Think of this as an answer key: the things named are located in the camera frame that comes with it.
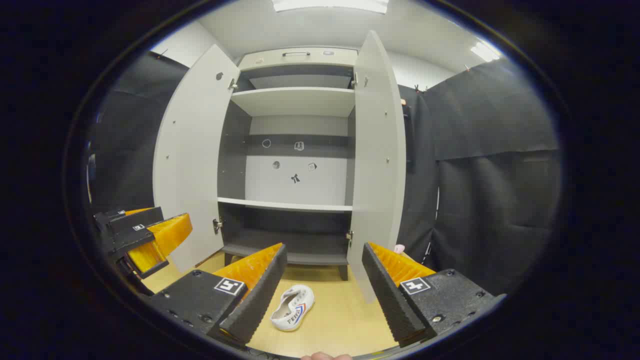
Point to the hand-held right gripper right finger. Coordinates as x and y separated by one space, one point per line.
390 300

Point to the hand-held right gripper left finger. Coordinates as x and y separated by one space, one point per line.
260 300

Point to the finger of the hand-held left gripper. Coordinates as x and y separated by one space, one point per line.
125 241
140 218

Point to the white canvas shoe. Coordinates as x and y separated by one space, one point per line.
295 310

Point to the white shoe cabinet door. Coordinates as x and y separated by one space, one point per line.
195 160
375 150

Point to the white grey shoe cabinet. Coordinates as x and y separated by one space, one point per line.
300 180

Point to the grey cabinet shelf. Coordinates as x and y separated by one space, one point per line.
300 245

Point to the white cabinet shelf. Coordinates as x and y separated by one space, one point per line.
285 204
295 100

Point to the pink green plush toy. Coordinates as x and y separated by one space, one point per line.
398 248

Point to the black backdrop cloth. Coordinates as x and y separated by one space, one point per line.
490 175

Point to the small ceiling light panel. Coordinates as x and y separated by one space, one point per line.
484 51

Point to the long ceiling light panel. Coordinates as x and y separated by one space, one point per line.
330 5

